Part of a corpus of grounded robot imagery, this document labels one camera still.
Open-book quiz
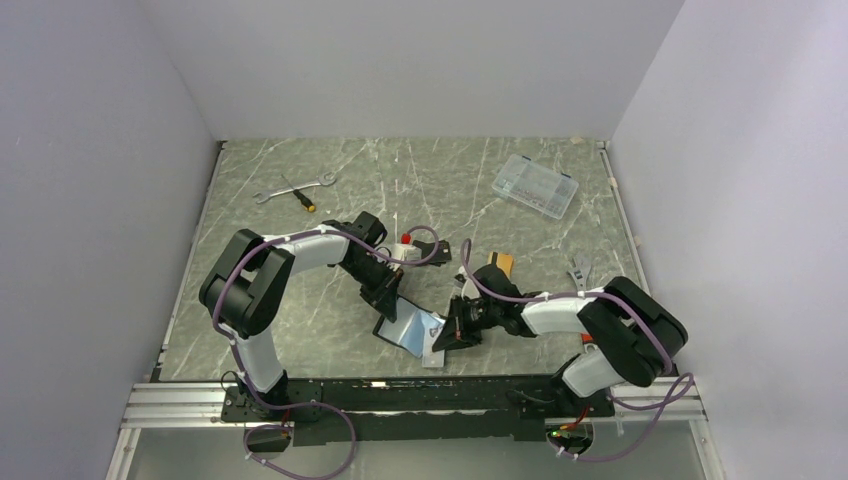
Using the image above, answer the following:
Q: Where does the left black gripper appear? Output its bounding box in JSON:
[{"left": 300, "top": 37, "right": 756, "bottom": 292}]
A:
[{"left": 342, "top": 254, "right": 405, "bottom": 322}]

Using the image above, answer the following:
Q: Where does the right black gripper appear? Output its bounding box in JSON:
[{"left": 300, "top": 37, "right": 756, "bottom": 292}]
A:
[{"left": 433, "top": 295, "right": 502, "bottom": 352}]

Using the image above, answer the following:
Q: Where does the black leather card holder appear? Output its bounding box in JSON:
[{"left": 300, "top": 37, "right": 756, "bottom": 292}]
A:
[{"left": 372, "top": 297, "right": 445, "bottom": 368}]

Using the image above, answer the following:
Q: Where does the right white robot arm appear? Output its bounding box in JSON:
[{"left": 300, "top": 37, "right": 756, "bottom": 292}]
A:
[{"left": 433, "top": 264, "right": 688, "bottom": 415}]

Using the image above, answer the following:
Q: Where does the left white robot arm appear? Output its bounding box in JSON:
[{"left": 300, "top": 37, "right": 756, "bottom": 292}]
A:
[{"left": 198, "top": 212, "right": 403, "bottom": 420}]

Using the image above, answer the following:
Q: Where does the tan wooden block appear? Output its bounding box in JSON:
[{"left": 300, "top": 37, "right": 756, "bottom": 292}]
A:
[{"left": 487, "top": 251, "right": 515, "bottom": 279}]

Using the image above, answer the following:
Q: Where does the black yellow screwdriver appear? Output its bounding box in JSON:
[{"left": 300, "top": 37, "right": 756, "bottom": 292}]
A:
[{"left": 281, "top": 175, "right": 316, "bottom": 213}]

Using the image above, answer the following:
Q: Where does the silver open-end wrench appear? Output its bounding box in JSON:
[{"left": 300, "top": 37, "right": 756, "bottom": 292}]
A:
[{"left": 253, "top": 172, "right": 338, "bottom": 204}]

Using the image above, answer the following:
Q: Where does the clear plastic organizer box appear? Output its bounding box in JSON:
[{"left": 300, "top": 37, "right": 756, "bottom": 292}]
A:
[{"left": 492, "top": 154, "right": 579, "bottom": 220}]

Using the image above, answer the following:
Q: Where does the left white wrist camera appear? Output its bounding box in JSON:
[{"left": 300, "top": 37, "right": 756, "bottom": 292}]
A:
[{"left": 391, "top": 233, "right": 421, "bottom": 262}]

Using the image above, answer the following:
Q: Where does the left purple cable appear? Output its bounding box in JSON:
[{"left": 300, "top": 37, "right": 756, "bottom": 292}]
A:
[{"left": 210, "top": 225, "right": 442, "bottom": 480}]

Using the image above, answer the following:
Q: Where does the purple cable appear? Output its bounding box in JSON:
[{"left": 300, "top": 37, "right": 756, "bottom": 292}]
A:
[
  {"left": 210, "top": 225, "right": 442, "bottom": 480},
  {"left": 459, "top": 238, "right": 695, "bottom": 464}
]

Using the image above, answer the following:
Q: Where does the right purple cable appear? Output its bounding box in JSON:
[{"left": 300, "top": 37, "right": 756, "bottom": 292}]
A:
[{"left": 459, "top": 238, "right": 695, "bottom": 464}]

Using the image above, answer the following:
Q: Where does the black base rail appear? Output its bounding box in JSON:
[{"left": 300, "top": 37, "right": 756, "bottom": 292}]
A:
[{"left": 221, "top": 375, "right": 615, "bottom": 446}]

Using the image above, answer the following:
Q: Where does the aluminium frame rail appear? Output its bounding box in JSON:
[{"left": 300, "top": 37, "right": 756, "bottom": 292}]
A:
[{"left": 121, "top": 383, "right": 225, "bottom": 429}]

